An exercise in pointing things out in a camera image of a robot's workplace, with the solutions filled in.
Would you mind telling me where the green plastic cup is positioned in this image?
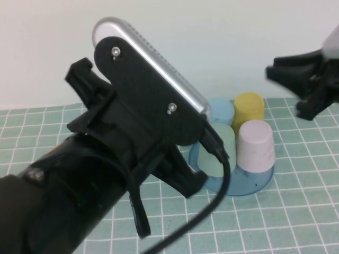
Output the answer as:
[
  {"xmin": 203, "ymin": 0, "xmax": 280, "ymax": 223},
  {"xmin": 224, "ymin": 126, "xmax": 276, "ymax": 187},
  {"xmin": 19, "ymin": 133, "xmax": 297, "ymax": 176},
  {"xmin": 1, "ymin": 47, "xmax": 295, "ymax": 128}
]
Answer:
[{"xmin": 198, "ymin": 123, "xmax": 236, "ymax": 177}]

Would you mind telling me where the blue cup stand with pegs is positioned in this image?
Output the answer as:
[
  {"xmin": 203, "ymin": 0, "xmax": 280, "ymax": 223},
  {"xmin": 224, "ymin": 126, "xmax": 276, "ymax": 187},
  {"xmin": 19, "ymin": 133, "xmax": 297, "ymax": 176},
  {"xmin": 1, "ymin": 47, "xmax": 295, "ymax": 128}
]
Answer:
[{"xmin": 188, "ymin": 140, "xmax": 275, "ymax": 197}]

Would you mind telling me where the pink plastic cup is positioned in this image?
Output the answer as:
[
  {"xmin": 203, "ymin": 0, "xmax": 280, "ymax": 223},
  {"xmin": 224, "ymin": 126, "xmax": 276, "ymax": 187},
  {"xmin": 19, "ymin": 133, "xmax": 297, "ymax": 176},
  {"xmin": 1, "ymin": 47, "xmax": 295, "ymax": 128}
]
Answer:
[{"xmin": 236, "ymin": 119, "xmax": 276, "ymax": 174}]

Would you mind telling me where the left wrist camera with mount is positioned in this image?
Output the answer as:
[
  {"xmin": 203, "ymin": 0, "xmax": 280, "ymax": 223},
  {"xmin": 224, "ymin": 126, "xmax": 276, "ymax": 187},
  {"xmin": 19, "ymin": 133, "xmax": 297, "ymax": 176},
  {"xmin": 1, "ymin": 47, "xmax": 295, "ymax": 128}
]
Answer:
[{"xmin": 65, "ymin": 17, "xmax": 212, "ymax": 148}]

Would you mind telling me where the green checked tablecloth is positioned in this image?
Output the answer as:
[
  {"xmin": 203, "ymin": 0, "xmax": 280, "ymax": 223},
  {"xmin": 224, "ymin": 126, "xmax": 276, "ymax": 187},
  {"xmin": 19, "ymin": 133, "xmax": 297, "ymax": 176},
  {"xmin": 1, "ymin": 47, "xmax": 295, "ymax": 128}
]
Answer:
[{"xmin": 0, "ymin": 95, "xmax": 339, "ymax": 254}]

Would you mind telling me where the yellow plastic cup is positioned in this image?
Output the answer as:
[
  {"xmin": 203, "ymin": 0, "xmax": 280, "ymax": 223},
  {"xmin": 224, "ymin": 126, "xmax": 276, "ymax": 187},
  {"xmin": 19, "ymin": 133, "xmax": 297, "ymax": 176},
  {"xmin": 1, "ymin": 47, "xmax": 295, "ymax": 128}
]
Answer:
[{"xmin": 232, "ymin": 92, "xmax": 265, "ymax": 129}]

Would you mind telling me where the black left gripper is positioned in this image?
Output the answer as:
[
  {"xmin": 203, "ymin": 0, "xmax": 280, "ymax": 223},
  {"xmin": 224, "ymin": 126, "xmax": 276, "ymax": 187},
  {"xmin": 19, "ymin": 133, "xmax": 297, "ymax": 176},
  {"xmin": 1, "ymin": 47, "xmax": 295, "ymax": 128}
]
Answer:
[{"xmin": 137, "ymin": 144, "xmax": 209, "ymax": 199}]

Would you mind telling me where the light blue plastic cup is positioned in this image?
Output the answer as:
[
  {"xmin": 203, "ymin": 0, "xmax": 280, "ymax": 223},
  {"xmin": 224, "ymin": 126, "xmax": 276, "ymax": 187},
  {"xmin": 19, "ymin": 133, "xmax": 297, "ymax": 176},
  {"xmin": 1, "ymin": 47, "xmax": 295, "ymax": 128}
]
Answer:
[{"xmin": 208, "ymin": 97, "xmax": 236, "ymax": 125}]

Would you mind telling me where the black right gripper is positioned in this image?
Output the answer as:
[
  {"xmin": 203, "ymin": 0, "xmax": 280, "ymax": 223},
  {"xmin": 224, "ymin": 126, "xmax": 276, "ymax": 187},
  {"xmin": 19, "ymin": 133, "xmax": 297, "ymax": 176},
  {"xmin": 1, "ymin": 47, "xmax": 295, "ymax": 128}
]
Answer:
[{"xmin": 265, "ymin": 51, "xmax": 339, "ymax": 121}]

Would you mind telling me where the black velcro strap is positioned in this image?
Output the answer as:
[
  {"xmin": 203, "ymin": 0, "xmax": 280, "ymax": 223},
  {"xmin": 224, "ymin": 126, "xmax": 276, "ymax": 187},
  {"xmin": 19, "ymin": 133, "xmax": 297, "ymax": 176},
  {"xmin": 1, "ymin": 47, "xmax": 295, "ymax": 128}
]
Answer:
[{"xmin": 126, "ymin": 169, "xmax": 152, "ymax": 239}]

